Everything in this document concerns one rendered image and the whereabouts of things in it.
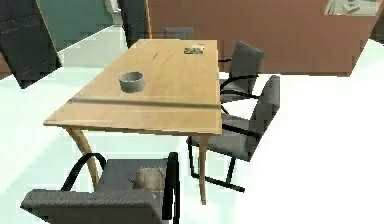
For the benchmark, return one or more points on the light wooden dining table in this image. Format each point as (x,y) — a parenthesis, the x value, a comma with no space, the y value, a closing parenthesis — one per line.
(173,83)

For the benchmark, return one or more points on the small white and black item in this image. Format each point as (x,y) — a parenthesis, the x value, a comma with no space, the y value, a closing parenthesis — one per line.
(194,50)

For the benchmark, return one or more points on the grey round bowl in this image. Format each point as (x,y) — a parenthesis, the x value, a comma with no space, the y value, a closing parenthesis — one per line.
(132,81)

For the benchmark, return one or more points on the beige lumpy object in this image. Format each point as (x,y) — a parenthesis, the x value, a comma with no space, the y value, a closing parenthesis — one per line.
(150,178)

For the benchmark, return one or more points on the grey chair with black frame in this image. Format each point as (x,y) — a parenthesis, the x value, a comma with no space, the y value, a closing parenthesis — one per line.
(110,196)
(246,133)
(177,32)
(245,66)

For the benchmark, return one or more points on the framed wall picture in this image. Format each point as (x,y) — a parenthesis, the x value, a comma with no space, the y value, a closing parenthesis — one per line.
(353,7)

